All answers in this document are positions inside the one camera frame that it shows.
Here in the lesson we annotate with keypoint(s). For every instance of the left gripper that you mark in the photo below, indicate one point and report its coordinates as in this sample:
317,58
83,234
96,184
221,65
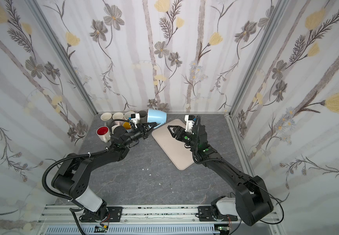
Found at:
144,135

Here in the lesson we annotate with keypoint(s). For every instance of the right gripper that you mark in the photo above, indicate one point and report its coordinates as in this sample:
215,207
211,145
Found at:
183,134

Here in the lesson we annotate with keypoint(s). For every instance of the plain light blue mug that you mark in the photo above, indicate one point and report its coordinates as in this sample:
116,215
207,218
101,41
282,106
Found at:
157,116

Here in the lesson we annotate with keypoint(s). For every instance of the large grey mug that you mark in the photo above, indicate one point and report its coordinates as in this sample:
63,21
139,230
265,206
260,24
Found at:
143,116

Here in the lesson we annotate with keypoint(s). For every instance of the blue butterfly mug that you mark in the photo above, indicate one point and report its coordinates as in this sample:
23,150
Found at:
127,126

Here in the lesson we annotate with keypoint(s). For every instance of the cream yellow mug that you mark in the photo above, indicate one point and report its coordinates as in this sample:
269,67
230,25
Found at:
128,114

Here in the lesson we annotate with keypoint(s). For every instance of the pink mug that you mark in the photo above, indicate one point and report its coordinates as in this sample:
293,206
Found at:
118,115

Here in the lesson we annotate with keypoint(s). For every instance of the white ribbed-bottom mug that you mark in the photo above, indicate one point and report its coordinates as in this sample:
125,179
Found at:
113,128

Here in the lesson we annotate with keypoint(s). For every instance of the small grey mug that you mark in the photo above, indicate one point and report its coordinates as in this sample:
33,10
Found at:
106,116

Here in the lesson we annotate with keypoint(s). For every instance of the white smooth mug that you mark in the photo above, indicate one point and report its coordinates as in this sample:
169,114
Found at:
104,133

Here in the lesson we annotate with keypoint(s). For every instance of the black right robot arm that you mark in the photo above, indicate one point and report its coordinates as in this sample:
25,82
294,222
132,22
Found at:
252,200

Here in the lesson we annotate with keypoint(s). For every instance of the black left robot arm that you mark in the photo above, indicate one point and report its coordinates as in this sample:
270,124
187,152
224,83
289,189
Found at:
73,176

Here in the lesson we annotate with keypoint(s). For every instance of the cream plastic tray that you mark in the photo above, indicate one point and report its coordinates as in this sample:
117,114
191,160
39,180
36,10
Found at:
174,149

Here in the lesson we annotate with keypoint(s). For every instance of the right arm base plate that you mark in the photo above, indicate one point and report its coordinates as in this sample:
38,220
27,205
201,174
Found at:
211,214

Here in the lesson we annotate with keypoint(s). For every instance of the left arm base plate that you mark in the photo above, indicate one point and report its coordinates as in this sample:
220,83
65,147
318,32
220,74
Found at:
105,213

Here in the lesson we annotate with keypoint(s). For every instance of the aluminium mounting rail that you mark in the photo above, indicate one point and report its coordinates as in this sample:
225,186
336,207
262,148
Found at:
132,214

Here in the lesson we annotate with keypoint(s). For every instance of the white vented cable duct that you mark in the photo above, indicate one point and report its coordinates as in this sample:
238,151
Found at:
155,229

